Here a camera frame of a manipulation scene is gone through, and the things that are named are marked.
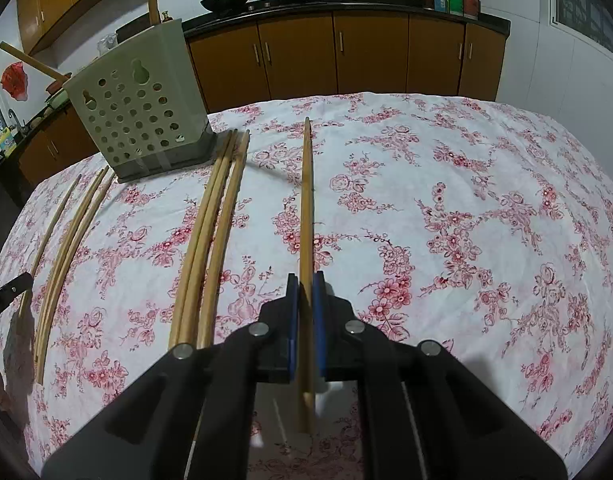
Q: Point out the red utensil jar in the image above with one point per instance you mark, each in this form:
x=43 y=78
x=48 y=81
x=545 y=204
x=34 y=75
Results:
x=165 y=16

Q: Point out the brown cutting board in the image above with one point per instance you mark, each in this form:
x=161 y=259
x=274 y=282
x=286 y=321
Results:
x=134 y=32

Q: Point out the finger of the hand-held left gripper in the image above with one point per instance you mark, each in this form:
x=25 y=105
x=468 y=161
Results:
x=6 y=295

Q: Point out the black kitchen countertop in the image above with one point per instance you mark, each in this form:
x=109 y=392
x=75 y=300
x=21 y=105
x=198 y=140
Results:
x=366 y=4

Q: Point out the hanging red plastic bag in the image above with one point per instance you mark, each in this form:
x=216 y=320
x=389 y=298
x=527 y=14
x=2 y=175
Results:
x=14 y=80

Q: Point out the yellow dish soap bottle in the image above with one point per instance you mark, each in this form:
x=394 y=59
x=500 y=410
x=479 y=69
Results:
x=7 y=141

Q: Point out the green stacked bowls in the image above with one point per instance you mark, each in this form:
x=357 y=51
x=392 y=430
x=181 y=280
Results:
x=56 y=102

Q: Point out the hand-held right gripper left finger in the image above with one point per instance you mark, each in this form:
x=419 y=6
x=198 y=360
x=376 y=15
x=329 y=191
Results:
x=292 y=330

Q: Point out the sink faucet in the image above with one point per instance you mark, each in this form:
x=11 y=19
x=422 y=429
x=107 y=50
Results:
x=14 y=121

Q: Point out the barred window with white frame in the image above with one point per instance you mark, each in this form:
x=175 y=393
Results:
x=591 y=5

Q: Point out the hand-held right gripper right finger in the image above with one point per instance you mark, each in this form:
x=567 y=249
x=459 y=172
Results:
x=320 y=330

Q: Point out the green perforated chopstick holder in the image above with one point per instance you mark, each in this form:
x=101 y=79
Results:
x=136 y=110

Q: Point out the red bowl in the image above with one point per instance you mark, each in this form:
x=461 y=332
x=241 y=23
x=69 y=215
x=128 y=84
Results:
x=56 y=86

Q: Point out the floral pink white tablecloth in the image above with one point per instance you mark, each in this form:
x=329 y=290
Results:
x=436 y=210

